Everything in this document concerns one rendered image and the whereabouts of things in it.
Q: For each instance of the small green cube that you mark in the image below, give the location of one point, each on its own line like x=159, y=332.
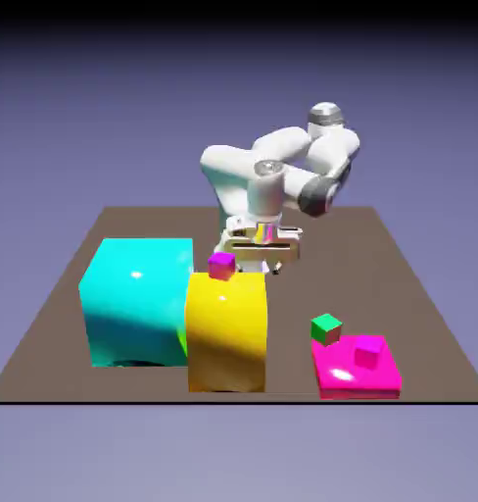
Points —
x=324, y=327

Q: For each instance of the large cyan box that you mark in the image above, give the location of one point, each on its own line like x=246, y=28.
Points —
x=133, y=290

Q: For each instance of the large yellow box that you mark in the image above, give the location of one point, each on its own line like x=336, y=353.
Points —
x=227, y=333

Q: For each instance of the large flat pink box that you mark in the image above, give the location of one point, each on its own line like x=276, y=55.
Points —
x=341, y=372

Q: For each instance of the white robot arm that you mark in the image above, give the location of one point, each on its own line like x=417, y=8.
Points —
x=231, y=172

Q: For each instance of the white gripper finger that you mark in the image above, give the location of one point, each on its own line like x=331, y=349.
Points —
x=277, y=268
x=239, y=268

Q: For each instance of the small pink cube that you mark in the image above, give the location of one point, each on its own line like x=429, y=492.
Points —
x=367, y=353

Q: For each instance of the small magenta cube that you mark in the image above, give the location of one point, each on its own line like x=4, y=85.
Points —
x=221, y=266

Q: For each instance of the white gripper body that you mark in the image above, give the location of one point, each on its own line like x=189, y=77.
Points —
x=262, y=253

